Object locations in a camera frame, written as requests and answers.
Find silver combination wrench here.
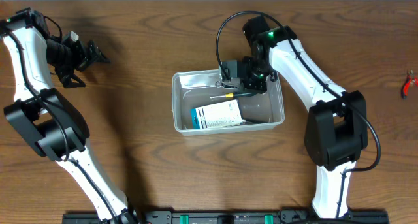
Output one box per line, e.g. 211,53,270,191
215,80,240,89

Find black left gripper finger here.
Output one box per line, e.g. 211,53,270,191
60,74,86,88
88,40,110,63

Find clear plastic container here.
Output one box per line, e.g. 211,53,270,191
172,69,285,136

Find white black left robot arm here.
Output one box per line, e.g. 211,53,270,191
1,8,141,223

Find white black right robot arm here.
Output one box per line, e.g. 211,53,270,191
219,12,368,219

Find small claw hammer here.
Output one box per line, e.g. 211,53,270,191
242,119,265,125

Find red handled pliers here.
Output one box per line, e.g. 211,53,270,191
401,70,417,99

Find black yellow screwdriver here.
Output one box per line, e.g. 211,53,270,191
210,93,255,99

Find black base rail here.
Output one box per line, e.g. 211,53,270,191
61,209,390,224

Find blue white cardboard box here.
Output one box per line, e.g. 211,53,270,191
190,99,242,129

